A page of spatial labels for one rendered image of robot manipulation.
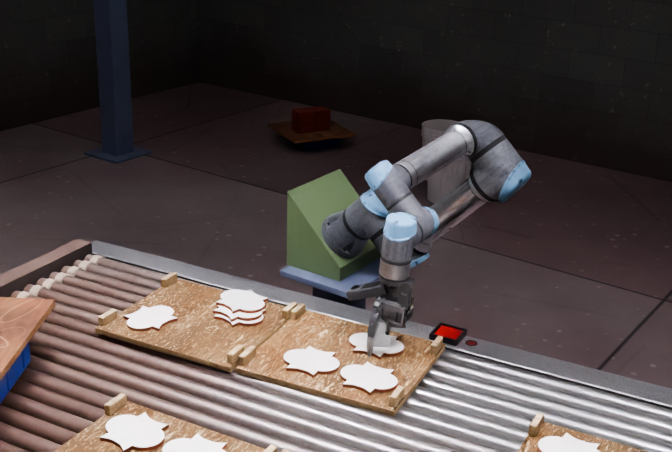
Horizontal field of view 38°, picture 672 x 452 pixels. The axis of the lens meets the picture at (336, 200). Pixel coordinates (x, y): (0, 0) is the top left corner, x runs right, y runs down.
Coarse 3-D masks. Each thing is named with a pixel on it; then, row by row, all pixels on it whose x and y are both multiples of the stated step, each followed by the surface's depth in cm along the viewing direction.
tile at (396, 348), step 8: (352, 336) 245; (360, 336) 245; (392, 336) 245; (352, 344) 241; (360, 344) 241; (392, 344) 241; (400, 344) 242; (360, 352) 238; (376, 352) 237; (384, 352) 237; (392, 352) 238; (400, 352) 239
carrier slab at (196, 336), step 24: (168, 288) 270; (192, 288) 271; (120, 312) 256; (192, 312) 257; (120, 336) 244; (144, 336) 244; (168, 336) 244; (192, 336) 245; (216, 336) 245; (240, 336) 245; (264, 336) 246; (192, 360) 236; (216, 360) 234
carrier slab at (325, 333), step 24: (312, 312) 259; (288, 336) 246; (312, 336) 246; (336, 336) 247; (408, 336) 248; (264, 360) 234; (360, 360) 235; (384, 360) 236; (408, 360) 236; (432, 360) 236; (288, 384) 225; (312, 384) 224; (336, 384) 225; (408, 384) 225; (384, 408) 216
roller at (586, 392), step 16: (96, 256) 293; (128, 272) 286; (144, 272) 285; (448, 352) 244; (480, 368) 239; (496, 368) 238; (512, 368) 237; (544, 384) 232; (560, 384) 231; (576, 384) 231; (608, 400) 226; (624, 400) 225; (656, 416) 221
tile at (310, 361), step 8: (288, 352) 236; (296, 352) 236; (304, 352) 236; (312, 352) 237; (320, 352) 237; (328, 352) 237; (288, 360) 233; (296, 360) 233; (304, 360) 233; (312, 360) 233; (320, 360) 233; (328, 360) 233; (336, 360) 233; (288, 368) 229; (296, 368) 229; (304, 368) 229; (312, 368) 229; (320, 368) 229; (328, 368) 230; (336, 368) 230; (312, 376) 227
